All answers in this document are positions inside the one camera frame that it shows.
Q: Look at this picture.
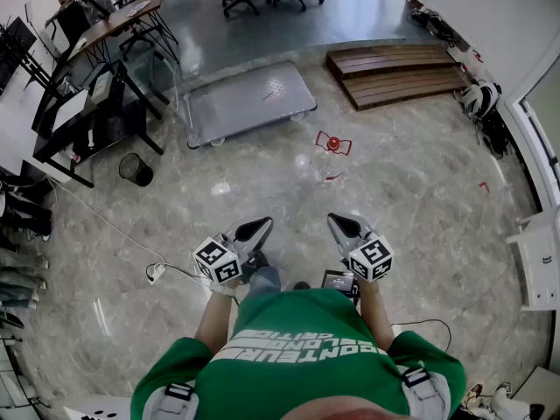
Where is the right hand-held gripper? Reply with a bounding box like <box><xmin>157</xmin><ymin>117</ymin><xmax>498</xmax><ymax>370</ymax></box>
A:
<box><xmin>326</xmin><ymin>213</ymin><xmax>395</xmax><ymax>284</ymax></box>

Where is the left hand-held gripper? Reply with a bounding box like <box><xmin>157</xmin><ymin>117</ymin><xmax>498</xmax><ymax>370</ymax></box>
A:
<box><xmin>192</xmin><ymin>216</ymin><xmax>275</xmax><ymax>286</ymax></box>

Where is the clear bottle with red handle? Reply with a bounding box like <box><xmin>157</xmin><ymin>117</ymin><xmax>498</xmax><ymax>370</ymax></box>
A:
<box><xmin>295</xmin><ymin>129</ymin><xmax>354</xmax><ymax>187</ymax></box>

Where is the grey metal platform cart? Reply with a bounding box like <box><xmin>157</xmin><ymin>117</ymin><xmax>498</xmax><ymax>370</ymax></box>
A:
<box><xmin>150</xmin><ymin>50</ymin><xmax>319</xmax><ymax>151</ymax></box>

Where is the person's left forearm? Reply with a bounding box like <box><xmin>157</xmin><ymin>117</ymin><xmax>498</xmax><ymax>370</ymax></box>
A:
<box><xmin>193</xmin><ymin>283</ymin><xmax>240</xmax><ymax>354</ymax></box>

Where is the person's right forearm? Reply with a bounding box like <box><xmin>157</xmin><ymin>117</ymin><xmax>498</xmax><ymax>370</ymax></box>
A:
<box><xmin>356</xmin><ymin>280</ymin><xmax>395</xmax><ymax>352</ymax></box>

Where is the person's black left shoe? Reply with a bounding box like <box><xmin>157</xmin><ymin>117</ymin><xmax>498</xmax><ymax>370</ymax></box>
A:
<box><xmin>249</xmin><ymin>249</ymin><xmax>270</xmax><ymax>276</ymax></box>

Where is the person's left leg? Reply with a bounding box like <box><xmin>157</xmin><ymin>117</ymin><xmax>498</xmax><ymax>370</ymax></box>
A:
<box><xmin>242</xmin><ymin>265</ymin><xmax>282</xmax><ymax>300</ymax></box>

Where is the black screen device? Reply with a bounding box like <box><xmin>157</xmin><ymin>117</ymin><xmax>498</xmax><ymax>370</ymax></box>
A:
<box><xmin>321</xmin><ymin>269</ymin><xmax>361</xmax><ymax>299</ymax></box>

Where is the white power strip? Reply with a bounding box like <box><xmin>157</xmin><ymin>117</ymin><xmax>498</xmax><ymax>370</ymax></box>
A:
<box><xmin>145</xmin><ymin>263</ymin><xmax>168</xmax><ymax>285</ymax></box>

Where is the black mesh waste bin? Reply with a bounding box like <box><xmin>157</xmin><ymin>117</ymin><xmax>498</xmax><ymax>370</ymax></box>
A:
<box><xmin>118</xmin><ymin>152</ymin><xmax>155</xmax><ymax>188</ymax></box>

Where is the person's green shirt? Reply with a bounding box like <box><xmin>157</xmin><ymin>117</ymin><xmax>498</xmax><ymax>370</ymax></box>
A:
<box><xmin>129</xmin><ymin>287</ymin><xmax>468</xmax><ymax>420</ymax></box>

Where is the brown wooden step platform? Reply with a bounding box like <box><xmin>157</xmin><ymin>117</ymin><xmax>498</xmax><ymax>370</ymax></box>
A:
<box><xmin>324</xmin><ymin>44</ymin><xmax>470</xmax><ymax>112</ymax></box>

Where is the black side table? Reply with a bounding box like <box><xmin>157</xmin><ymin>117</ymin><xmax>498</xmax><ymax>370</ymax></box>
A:
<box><xmin>32</xmin><ymin>59</ymin><xmax>165</xmax><ymax>190</ymax></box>

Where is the white cabinet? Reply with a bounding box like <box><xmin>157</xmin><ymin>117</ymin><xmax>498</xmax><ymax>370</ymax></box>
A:
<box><xmin>505</xmin><ymin>207</ymin><xmax>560</xmax><ymax>312</ymax></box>

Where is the white and black headset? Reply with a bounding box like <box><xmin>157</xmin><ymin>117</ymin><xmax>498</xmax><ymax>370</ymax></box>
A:
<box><xmin>458</xmin><ymin>80</ymin><xmax>503</xmax><ymax>121</ymax></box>

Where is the beige shoe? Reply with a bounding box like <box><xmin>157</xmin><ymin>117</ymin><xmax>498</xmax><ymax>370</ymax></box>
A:
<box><xmin>464</xmin><ymin>381</ymin><xmax>486</xmax><ymax>410</ymax></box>

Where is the beige box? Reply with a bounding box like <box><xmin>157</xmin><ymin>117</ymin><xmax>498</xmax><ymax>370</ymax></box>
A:
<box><xmin>89</xmin><ymin>70</ymin><xmax>116</xmax><ymax>105</ymax></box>

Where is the white flat board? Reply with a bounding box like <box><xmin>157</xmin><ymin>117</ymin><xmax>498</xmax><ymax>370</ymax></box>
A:
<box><xmin>51</xmin><ymin>87</ymin><xmax>91</xmax><ymax>134</ymax></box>

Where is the black high-back office chair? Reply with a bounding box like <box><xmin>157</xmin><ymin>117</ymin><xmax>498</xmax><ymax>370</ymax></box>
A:
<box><xmin>117</xmin><ymin>26</ymin><xmax>157</xmax><ymax>63</ymax></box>

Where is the beige wooden board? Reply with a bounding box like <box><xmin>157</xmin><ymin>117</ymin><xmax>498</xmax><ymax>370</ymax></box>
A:
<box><xmin>512</xmin><ymin>365</ymin><xmax>560</xmax><ymax>415</ymax></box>

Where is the brown wooden desk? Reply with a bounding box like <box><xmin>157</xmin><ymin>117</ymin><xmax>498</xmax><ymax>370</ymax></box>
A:
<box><xmin>65</xmin><ymin>0</ymin><xmax>181</xmax><ymax>67</ymax></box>

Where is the black flat screen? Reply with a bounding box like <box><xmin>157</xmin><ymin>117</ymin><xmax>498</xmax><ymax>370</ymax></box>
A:
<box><xmin>0</xmin><ymin>15</ymin><xmax>39</xmax><ymax>95</ymax></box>

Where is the black cable pile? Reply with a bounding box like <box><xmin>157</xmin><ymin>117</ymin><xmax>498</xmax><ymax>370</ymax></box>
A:
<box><xmin>474</xmin><ymin>109</ymin><xmax>515</xmax><ymax>160</ymax></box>
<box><xmin>409</xmin><ymin>9</ymin><xmax>459</xmax><ymax>50</ymax></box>

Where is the grey shoulder strap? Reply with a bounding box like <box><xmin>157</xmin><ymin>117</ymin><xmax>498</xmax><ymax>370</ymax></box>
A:
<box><xmin>400</xmin><ymin>365</ymin><xmax>452</xmax><ymax>420</ymax></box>
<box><xmin>143</xmin><ymin>381</ymin><xmax>200</xmax><ymax>420</ymax></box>

